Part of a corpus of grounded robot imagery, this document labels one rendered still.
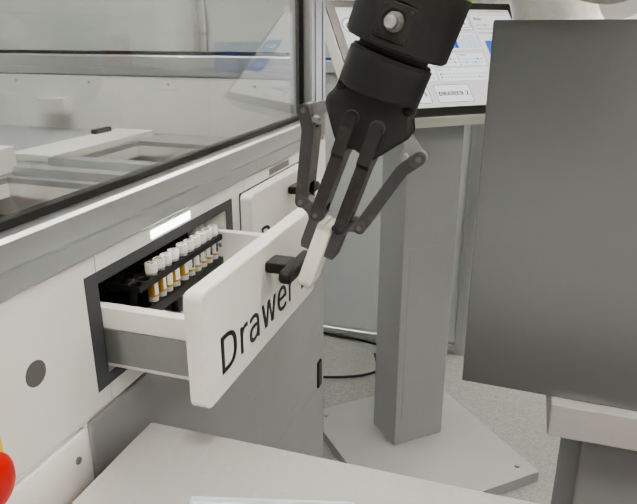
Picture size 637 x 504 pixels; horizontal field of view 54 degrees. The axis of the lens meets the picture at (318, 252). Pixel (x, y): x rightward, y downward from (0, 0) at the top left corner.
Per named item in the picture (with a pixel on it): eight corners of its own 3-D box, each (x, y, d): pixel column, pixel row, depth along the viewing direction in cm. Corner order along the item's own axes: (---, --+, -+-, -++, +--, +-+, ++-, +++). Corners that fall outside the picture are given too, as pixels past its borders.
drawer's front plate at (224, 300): (314, 289, 80) (313, 206, 76) (208, 412, 54) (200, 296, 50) (301, 287, 81) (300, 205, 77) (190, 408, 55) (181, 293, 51)
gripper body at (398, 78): (337, 34, 51) (302, 138, 55) (433, 72, 50) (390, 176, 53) (360, 33, 58) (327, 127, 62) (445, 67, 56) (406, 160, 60)
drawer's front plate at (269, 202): (319, 217, 111) (319, 156, 107) (254, 274, 85) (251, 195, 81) (310, 216, 112) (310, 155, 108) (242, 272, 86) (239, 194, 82)
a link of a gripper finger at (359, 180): (379, 114, 58) (393, 120, 58) (341, 220, 62) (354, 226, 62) (369, 119, 54) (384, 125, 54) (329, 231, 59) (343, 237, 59)
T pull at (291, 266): (313, 261, 67) (313, 249, 66) (289, 286, 60) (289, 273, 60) (282, 257, 68) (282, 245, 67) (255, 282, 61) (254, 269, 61)
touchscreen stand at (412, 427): (537, 480, 166) (594, 87, 132) (391, 533, 149) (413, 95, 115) (431, 388, 209) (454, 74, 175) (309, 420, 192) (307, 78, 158)
